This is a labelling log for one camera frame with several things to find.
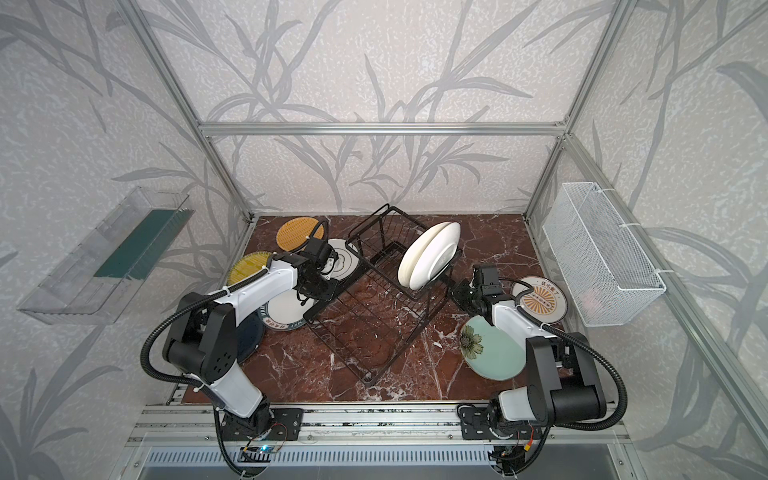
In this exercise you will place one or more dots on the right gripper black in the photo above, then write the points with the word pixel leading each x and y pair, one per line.
pixel 457 291

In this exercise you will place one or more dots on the orange woven round plate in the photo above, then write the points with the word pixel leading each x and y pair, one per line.
pixel 293 234

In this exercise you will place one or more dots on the clear plastic wall tray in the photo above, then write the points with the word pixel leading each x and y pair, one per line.
pixel 94 284

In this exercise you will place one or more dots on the dark blue plate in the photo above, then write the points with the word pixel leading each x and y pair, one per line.
pixel 249 335

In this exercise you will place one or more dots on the cream plate with plum blossoms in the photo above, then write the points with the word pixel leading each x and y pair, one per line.
pixel 436 256

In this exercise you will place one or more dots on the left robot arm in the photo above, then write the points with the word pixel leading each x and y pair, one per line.
pixel 197 345

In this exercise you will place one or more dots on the white plate cloud emblem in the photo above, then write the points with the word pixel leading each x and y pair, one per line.
pixel 342 263

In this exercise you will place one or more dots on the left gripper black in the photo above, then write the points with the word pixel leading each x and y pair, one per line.
pixel 329 296

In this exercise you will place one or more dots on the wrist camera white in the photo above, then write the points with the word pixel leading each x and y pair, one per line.
pixel 486 279
pixel 319 252

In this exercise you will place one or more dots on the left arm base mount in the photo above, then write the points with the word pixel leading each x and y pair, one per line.
pixel 277 424

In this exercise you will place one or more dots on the white plate dark green rim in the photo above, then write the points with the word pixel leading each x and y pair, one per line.
pixel 285 312

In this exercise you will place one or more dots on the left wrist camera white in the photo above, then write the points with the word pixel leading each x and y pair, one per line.
pixel 319 252

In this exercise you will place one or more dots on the black wire dish rack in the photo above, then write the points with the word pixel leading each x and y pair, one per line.
pixel 372 319

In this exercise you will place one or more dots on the white wire mesh basket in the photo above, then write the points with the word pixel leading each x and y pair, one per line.
pixel 610 277

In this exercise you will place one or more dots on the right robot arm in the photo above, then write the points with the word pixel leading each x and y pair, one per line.
pixel 514 331

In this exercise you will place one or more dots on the sunburst plate teal rim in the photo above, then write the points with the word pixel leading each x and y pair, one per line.
pixel 414 252

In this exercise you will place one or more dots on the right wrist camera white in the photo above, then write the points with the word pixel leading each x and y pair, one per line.
pixel 486 279

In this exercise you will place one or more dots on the yellow-green round plate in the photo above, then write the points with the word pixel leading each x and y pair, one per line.
pixel 247 266

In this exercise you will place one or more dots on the light green flower plate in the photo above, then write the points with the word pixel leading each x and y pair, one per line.
pixel 490 352

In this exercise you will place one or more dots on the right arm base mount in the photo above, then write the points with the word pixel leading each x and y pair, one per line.
pixel 486 422

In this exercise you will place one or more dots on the aluminium front rail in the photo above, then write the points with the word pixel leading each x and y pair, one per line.
pixel 407 423

